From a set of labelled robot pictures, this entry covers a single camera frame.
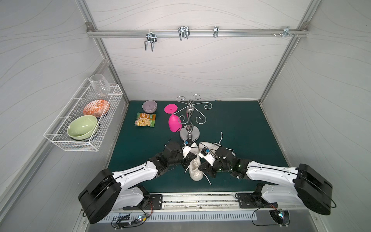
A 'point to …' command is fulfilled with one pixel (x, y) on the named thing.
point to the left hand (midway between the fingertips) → (196, 156)
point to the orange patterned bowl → (98, 108)
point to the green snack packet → (144, 119)
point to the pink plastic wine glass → (174, 123)
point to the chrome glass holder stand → (190, 131)
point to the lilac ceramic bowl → (149, 106)
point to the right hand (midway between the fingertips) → (199, 166)
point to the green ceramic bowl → (82, 127)
